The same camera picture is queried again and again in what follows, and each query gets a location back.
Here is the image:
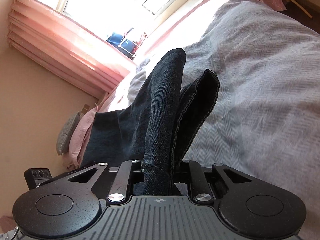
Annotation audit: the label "grey checked pillow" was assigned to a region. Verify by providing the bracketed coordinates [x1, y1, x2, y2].
[56, 112, 81, 155]

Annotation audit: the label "pink left curtain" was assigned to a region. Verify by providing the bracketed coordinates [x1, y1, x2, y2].
[8, 0, 136, 98]

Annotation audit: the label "pink pillow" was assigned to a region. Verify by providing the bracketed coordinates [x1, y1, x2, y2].
[62, 105, 98, 171]

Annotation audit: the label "dark blue denim jeans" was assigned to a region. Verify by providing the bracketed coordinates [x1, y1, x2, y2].
[81, 48, 220, 196]

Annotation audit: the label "person's right hand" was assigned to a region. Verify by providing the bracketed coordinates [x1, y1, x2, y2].
[0, 216, 16, 233]

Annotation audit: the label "pink and grey bedspread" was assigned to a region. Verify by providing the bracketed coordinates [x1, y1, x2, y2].
[103, 0, 319, 209]

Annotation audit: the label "blue items on windowsill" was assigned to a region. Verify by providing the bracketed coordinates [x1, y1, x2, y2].
[106, 28, 148, 60]

